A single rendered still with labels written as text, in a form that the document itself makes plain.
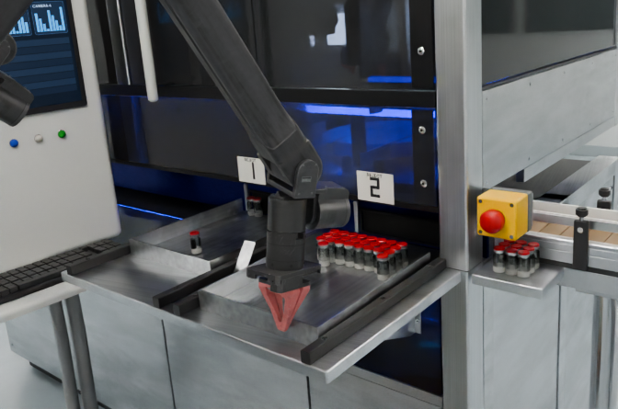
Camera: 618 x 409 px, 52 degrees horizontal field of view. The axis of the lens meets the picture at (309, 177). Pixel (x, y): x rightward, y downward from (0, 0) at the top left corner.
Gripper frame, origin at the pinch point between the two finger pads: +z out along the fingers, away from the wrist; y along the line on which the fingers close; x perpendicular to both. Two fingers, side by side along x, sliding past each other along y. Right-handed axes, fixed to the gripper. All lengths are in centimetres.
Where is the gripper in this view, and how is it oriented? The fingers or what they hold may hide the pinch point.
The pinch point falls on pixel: (282, 324)
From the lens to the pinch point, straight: 99.2
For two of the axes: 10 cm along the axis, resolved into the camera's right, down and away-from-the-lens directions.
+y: 6.3, -0.6, 7.7
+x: -7.8, -1.1, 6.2
